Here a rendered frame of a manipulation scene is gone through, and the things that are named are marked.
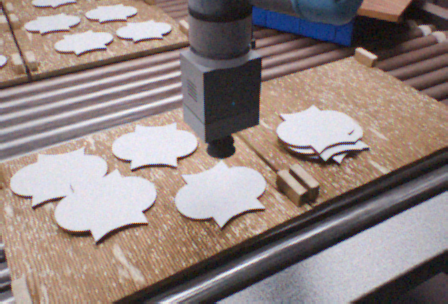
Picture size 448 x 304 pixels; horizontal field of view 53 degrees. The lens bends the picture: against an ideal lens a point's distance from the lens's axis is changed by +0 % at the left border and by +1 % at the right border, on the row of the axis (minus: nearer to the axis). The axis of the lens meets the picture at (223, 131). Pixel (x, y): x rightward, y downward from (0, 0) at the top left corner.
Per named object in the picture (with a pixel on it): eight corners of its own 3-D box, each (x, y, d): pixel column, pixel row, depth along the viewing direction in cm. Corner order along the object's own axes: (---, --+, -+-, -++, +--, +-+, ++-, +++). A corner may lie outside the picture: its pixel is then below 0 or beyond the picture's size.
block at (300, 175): (319, 197, 69) (321, 184, 67) (309, 201, 68) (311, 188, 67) (295, 174, 73) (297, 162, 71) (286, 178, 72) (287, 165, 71)
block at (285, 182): (307, 204, 68) (309, 190, 66) (297, 208, 67) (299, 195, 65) (283, 180, 72) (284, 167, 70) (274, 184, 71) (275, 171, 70)
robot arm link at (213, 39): (176, 6, 53) (235, -6, 56) (179, 41, 56) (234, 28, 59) (207, 27, 48) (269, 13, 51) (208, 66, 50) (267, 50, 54)
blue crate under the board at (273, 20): (385, 10, 136) (392, -23, 130) (351, 48, 115) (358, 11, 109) (291, -7, 149) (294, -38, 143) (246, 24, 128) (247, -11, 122)
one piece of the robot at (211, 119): (220, -2, 61) (220, 100, 70) (159, 10, 57) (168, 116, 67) (271, 28, 52) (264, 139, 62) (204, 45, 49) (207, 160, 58)
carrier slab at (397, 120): (484, 134, 85) (487, 128, 84) (313, 213, 68) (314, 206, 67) (353, 61, 109) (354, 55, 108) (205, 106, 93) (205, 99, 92)
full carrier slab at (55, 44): (196, 44, 117) (195, 28, 115) (33, 80, 102) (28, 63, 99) (148, 2, 142) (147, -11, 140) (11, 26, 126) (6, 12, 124)
